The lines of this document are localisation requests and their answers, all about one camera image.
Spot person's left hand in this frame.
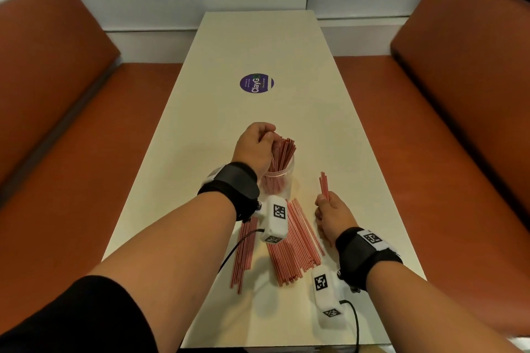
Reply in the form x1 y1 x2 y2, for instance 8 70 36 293
231 122 277 178

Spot person's right hand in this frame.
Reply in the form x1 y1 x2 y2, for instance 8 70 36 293
315 191 359 242

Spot few thin red straws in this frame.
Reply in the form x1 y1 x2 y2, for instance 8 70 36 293
319 172 333 247

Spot bundle of red straws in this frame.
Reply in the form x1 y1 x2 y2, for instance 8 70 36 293
263 135 297 194

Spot person's left forearm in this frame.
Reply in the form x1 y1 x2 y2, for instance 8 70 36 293
89 192 237 353

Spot person's right forearm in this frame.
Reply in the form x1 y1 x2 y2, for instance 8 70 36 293
364 260 523 353

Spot clear plastic jar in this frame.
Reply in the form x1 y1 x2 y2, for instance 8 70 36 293
260 153 296 196

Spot round purple sticker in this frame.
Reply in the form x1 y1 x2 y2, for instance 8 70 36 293
239 73 275 95

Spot pile of red straws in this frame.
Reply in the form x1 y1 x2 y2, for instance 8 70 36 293
265 197 326 287
229 216 260 295

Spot white marker tag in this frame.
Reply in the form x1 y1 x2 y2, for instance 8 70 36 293
357 229 399 252

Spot orange padded bench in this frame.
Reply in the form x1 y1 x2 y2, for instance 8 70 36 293
333 0 530 338
0 0 185 326

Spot black shirt sleeve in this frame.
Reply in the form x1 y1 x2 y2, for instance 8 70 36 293
0 275 160 353

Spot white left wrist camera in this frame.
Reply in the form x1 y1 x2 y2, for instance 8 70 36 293
259 196 289 245

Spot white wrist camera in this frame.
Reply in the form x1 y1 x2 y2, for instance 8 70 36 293
311 267 353 329
259 196 289 245

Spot black left wrist strap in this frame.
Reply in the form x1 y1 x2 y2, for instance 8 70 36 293
197 162 261 223

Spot black wrist strap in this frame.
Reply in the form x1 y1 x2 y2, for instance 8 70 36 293
197 162 261 223
335 227 404 294

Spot black right wrist strap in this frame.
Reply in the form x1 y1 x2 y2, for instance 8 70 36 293
335 227 404 294

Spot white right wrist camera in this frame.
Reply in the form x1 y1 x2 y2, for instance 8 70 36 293
311 267 353 329

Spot black left camera cable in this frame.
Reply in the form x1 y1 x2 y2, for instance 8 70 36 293
216 228 266 274

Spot black camera cable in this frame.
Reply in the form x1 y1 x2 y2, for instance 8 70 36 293
340 300 361 346
216 228 266 274

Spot black right camera cable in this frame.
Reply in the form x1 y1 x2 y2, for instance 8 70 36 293
340 300 361 346

